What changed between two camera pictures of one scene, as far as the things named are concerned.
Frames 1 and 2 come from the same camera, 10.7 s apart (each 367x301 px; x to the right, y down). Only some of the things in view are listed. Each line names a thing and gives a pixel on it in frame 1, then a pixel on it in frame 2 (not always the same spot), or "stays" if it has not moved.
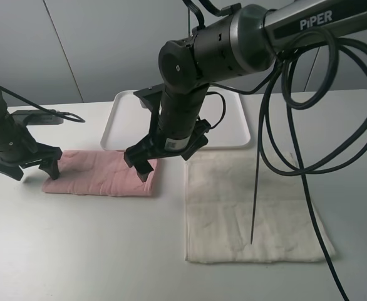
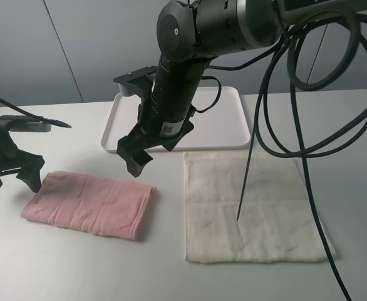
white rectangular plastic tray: [228, 114] stays
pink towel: [99, 172] to [91, 204]
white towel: [219, 199] stays
